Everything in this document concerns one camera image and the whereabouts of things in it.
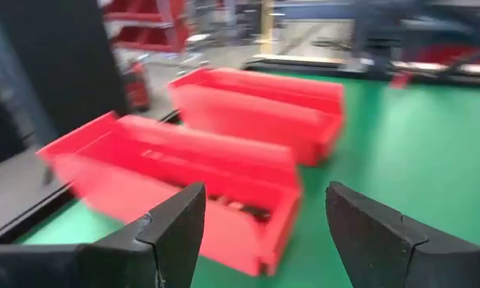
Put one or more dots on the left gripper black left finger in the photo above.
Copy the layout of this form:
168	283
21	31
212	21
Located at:
180	240

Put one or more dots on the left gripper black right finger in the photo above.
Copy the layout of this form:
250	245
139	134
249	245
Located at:
368	240

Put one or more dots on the red plastic bin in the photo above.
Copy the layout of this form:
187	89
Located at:
256	112
164	160

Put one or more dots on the copper and black battery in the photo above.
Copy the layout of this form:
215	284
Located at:
258	213

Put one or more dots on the green table mat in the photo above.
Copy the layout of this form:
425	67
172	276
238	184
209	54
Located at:
404	160

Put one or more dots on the red and black device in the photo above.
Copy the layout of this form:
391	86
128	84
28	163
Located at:
137	86

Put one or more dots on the red storage bin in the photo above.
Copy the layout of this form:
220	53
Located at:
144	36

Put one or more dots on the black partition panel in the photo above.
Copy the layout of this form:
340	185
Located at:
64	60

